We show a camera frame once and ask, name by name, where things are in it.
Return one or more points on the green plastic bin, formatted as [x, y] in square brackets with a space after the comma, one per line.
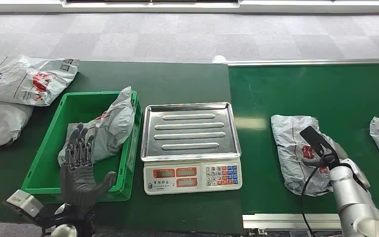
[45, 170]

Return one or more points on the green conveyor belt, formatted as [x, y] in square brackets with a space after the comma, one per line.
[323, 95]

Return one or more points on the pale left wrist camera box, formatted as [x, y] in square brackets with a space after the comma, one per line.
[24, 202]

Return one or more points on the electronic scale with steel tray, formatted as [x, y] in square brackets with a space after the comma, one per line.
[189, 147]

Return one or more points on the plain grey mailer package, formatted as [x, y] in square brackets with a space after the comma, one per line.
[0, 124]

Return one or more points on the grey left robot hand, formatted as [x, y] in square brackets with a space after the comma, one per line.
[78, 183]

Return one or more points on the grey mailer package red print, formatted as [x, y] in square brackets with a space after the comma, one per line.
[26, 80]

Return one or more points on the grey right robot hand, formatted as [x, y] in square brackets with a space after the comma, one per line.
[317, 139]

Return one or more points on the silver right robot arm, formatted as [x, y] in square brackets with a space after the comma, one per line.
[353, 199]

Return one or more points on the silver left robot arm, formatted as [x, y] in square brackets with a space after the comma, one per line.
[73, 222]

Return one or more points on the aluminium conveyor side rail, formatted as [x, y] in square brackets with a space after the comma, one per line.
[307, 61]
[287, 220]

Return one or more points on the grey mailer package red logo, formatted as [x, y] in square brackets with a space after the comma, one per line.
[291, 153]

